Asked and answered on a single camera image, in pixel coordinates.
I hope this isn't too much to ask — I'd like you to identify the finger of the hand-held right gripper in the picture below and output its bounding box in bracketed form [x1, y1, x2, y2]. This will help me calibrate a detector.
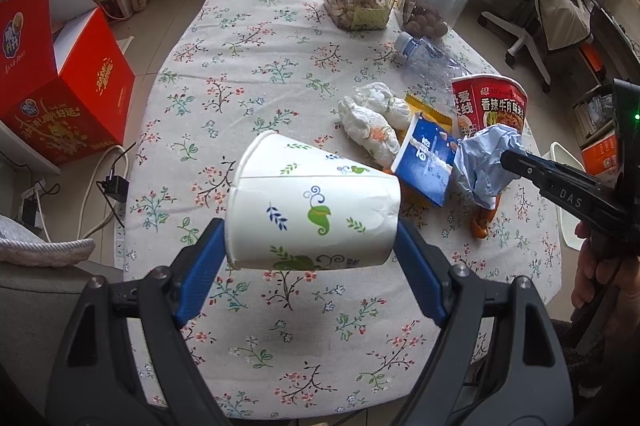
[500, 149, 558, 193]

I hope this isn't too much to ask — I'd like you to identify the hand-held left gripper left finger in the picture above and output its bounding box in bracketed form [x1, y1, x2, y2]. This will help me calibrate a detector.
[45, 218, 236, 426]

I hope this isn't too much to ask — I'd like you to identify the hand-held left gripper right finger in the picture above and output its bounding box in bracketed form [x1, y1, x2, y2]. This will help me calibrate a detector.
[392, 221, 591, 426]

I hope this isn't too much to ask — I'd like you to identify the white trash bin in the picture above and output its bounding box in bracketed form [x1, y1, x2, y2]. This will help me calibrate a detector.
[549, 141, 589, 251]

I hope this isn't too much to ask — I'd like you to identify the light blue paper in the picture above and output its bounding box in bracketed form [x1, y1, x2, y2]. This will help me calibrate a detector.
[452, 126, 528, 211]

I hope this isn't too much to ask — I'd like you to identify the red instant noodle cup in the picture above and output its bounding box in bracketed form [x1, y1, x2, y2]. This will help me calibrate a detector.
[451, 74, 530, 141]

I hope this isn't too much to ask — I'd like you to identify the yellow snack wrapper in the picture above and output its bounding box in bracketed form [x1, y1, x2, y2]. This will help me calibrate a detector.
[400, 93, 453, 207]

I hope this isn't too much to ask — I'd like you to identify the white leaf-print paper cup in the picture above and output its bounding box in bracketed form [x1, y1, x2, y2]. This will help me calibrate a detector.
[223, 130, 402, 271]

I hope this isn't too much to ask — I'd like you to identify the white tissue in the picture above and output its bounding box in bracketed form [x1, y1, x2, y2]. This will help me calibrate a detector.
[337, 98, 401, 163]
[352, 82, 413, 131]

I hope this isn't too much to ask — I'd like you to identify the person's right hand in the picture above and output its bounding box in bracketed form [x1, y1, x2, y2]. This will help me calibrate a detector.
[572, 221, 640, 311]

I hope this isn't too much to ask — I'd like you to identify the orange and white cardboard box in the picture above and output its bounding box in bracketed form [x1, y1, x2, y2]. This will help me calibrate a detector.
[580, 133, 622, 187]

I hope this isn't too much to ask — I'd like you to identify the orange plastic wrapper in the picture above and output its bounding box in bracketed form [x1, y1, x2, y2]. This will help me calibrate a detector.
[472, 193, 502, 239]

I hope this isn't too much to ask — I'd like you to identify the blue snack packet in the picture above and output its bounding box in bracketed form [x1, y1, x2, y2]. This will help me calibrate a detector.
[390, 115, 463, 208]

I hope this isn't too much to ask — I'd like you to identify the black power adapter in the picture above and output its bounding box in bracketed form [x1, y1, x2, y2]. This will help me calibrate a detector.
[97, 176, 129, 203]

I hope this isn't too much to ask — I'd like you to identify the orange storage box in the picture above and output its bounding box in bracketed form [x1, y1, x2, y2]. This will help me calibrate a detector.
[579, 43, 610, 77]

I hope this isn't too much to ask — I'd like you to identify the white office chair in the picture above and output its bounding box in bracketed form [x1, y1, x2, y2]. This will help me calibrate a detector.
[477, 0, 596, 94]

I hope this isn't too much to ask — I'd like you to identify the crushed clear plastic bottle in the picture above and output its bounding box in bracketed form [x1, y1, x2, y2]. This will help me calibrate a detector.
[394, 30, 476, 91]

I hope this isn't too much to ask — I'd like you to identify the grey sofa cushion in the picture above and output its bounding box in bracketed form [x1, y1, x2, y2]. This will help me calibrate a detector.
[0, 214, 97, 265]

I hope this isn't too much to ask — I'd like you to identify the white power strip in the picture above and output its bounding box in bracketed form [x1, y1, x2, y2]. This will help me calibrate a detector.
[20, 186, 48, 231]

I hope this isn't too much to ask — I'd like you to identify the red cardboard box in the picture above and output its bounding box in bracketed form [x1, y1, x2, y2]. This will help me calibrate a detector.
[0, 0, 137, 167]

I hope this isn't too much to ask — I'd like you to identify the white power cable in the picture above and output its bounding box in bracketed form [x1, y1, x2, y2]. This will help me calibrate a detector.
[42, 145, 132, 239]

